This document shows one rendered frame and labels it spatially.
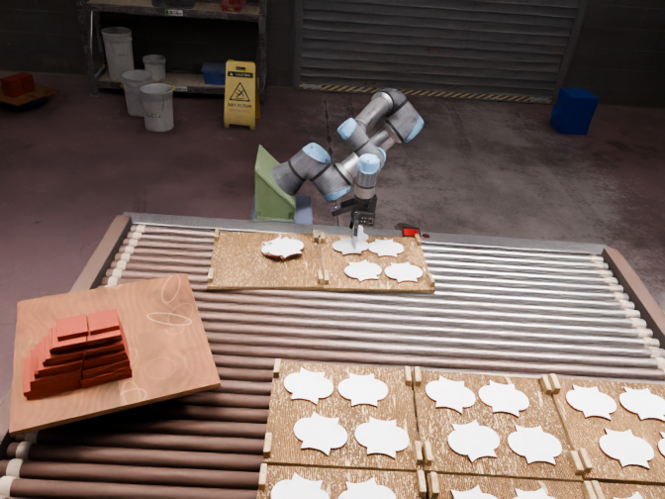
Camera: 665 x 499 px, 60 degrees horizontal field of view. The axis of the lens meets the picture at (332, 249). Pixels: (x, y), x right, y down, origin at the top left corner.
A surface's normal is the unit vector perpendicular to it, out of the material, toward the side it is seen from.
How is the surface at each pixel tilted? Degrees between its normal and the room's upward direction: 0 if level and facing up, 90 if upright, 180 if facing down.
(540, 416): 0
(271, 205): 90
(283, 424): 0
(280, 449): 0
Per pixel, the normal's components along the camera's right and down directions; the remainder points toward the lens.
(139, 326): 0.07, -0.82
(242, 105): 0.00, 0.37
